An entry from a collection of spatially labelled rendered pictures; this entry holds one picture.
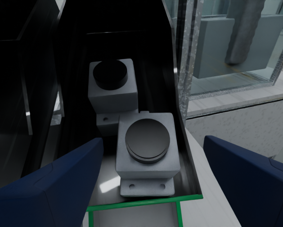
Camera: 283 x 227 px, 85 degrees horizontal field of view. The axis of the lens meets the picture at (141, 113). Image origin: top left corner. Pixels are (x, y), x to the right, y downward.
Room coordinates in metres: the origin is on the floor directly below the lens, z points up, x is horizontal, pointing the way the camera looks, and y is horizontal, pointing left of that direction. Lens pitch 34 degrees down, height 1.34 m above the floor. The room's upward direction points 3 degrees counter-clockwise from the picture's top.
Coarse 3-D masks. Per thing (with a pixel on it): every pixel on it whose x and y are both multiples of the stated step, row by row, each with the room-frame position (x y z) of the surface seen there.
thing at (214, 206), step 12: (192, 144) 0.46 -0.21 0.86; (192, 156) 0.39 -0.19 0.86; (204, 156) 0.39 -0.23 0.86; (204, 168) 0.34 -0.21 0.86; (204, 180) 0.29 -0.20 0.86; (216, 180) 0.29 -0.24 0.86; (204, 192) 0.25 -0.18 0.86; (216, 192) 0.25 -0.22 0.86; (180, 204) 0.22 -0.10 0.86; (192, 204) 0.22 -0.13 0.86; (204, 204) 0.22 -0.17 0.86; (216, 204) 0.21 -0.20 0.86; (228, 204) 0.21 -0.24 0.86; (84, 216) 0.20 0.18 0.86; (192, 216) 0.19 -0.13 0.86; (204, 216) 0.19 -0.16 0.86; (216, 216) 0.18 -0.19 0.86; (228, 216) 0.18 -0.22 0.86
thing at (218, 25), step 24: (168, 0) 1.13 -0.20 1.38; (216, 0) 0.84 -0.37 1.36; (240, 0) 0.87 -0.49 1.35; (216, 24) 0.85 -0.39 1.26; (264, 24) 0.92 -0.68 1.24; (216, 48) 0.86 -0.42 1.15; (264, 48) 0.93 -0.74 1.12; (216, 72) 0.86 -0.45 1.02; (240, 72) 0.90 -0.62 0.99; (264, 72) 0.95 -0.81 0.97
